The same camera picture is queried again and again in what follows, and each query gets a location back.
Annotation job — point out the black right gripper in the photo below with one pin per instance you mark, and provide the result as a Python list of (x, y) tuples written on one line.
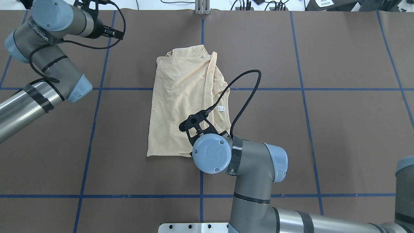
[(190, 154)]

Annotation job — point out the aluminium frame post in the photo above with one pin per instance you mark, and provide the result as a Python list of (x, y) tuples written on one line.
[(202, 7)]

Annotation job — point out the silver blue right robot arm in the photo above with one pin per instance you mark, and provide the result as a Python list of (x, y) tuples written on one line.
[(258, 165)]

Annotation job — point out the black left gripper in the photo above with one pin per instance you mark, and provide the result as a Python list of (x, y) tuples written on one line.
[(96, 28)]

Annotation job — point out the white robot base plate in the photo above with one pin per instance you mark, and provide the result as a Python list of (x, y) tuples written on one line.
[(215, 227)]

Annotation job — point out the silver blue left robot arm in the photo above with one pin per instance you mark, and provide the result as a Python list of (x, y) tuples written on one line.
[(36, 42)]

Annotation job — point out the cream long-sleeve graphic shirt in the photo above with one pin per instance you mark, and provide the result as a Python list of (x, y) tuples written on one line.
[(186, 81)]

